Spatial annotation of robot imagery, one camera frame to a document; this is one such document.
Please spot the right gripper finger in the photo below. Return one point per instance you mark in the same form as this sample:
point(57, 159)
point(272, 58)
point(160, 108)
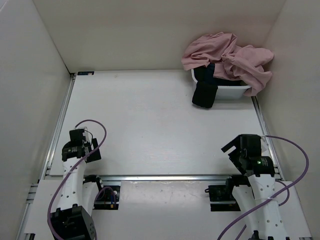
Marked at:
point(235, 159)
point(236, 142)

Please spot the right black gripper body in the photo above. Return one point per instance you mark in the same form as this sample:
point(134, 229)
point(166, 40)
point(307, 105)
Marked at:
point(241, 152)

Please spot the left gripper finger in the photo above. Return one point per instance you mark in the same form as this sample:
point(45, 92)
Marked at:
point(95, 156)
point(94, 143)

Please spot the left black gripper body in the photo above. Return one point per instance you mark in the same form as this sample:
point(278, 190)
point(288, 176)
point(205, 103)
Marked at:
point(67, 146)

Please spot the pink trousers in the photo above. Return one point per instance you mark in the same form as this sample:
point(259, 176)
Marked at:
point(231, 62)

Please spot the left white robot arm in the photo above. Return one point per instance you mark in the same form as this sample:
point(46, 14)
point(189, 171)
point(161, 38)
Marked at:
point(72, 218)

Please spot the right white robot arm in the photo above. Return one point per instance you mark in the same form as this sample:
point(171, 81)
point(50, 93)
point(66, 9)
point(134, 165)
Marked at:
point(254, 188)

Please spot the black trousers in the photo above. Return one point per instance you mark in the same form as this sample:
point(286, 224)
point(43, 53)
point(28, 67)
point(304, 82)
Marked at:
point(206, 86)

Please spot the dark blue trousers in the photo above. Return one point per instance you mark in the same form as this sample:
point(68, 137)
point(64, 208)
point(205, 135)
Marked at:
point(219, 81)

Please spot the white plastic basin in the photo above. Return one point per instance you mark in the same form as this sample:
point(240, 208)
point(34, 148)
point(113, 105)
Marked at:
point(228, 93)

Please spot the blue label sticker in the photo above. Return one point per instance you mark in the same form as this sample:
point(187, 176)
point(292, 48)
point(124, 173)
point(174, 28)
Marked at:
point(85, 73)

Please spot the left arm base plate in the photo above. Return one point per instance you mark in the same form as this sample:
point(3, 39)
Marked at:
point(108, 192)

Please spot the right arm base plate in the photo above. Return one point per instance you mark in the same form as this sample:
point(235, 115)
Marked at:
point(220, 196)

